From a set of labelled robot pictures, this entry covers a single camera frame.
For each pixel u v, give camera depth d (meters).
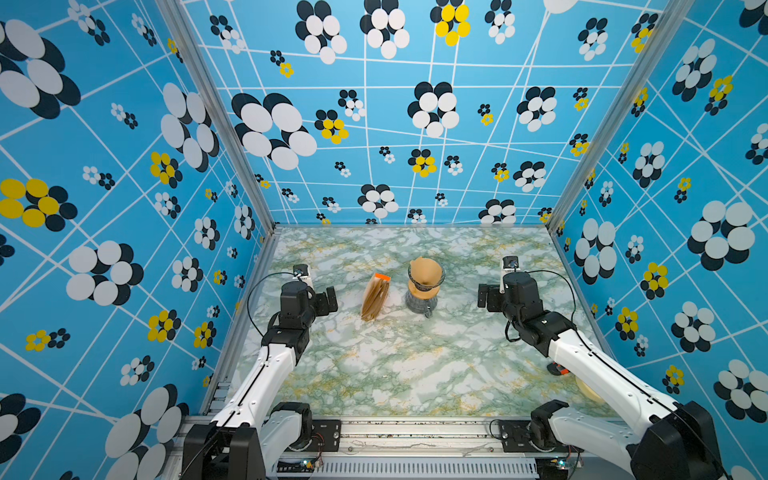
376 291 0.94
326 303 0.77
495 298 0.73
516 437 0.73
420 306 0.93
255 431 0.41
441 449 0.72
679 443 0.39
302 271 0.73
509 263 0.71
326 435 0.74
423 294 0.89
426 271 0.87
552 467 0.70
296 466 0.72
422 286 0.89
